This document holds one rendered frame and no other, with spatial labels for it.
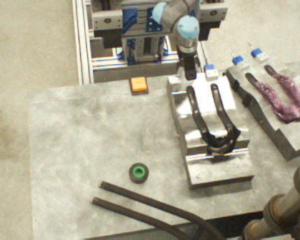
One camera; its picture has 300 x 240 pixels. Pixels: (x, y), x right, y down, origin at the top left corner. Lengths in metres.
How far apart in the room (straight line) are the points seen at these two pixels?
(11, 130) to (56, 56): 0.64
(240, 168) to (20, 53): 1.93
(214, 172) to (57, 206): 0.63
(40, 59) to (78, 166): 1.47
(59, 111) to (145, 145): 0.41
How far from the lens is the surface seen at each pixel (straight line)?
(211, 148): 1.76
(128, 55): 2.73
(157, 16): 1.62
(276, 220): 1.25
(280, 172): 1.88
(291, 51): 3.38
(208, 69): 1.93
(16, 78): 3.05
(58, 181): 1.76
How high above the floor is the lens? 2.42
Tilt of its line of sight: 60 degrees down
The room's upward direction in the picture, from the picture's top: 7 degrees clockwise
